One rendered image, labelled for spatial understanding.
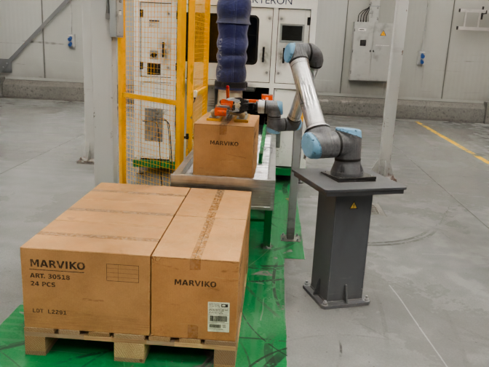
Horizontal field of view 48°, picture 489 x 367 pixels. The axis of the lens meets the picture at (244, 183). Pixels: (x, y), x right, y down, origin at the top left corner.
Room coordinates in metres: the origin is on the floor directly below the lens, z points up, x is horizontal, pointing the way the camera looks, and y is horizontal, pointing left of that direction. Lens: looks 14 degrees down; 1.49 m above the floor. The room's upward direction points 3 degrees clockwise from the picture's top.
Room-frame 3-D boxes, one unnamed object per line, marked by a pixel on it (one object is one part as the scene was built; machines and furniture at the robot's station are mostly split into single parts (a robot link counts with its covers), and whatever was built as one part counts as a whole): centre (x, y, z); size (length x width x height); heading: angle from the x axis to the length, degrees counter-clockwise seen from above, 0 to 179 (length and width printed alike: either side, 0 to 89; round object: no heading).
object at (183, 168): (4.76, 0.42, 0.50); 2.31 x 0.05 x 0.19; 177
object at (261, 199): (3.57, 0.15, 0.48); 0.70 x 0.03 x 0.15; 87
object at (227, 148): (3.93, 0.13, 0.75); 0.60 x 0.40 x 0.40; 176
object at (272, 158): (4.73, -0.23, 0.50); 2.31 x 0.05 x 0.19; 177
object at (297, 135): (4.12, -0.38, 0.50); 0.07 x 0.07 x 1.00; 87
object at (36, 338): (2.91, 0.48, 0.07); 1.20 x 1.00 x 0.14; 177
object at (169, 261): (2.91, 0.48, 0.34); 1.20 x 1.00 x 0.40; 177
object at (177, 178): (3.57, 0.15, 0.58); 0.70 x 0.03 x 0.06; 87
